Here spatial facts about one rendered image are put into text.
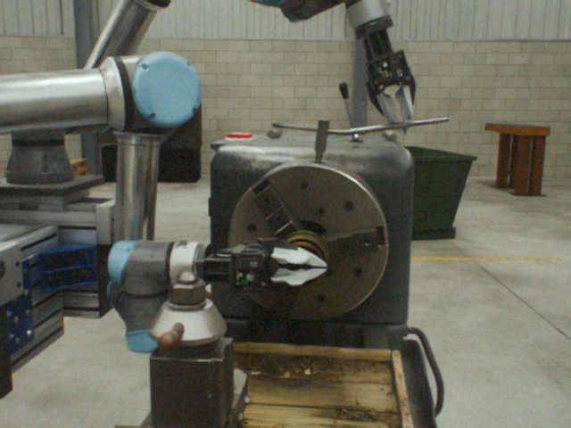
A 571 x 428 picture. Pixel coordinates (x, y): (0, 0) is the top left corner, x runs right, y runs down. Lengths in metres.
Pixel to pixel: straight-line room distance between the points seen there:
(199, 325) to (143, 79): 0.47
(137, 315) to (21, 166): 0.57
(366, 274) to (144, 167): 0.47
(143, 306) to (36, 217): 0.53
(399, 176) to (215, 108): 10.07
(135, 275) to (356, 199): 0.43
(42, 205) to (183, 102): 0.61
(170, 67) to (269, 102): 10.29
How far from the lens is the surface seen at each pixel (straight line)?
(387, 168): 1.33
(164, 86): 0.99
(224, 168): 1.36
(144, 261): 1.05
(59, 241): 1.51
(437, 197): 6.07
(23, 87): 0.98
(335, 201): 1.18
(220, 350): 0.65
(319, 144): 1.20
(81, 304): 1.53
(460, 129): 11.76
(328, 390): 1.06
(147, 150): 1.15
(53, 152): 1.52
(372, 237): 1.15
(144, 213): 1.16
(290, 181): 1.18
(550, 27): 12.38
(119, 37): 1.51
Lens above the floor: 1.36
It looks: 11 degrees down
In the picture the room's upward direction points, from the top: 1 degrees clockwise
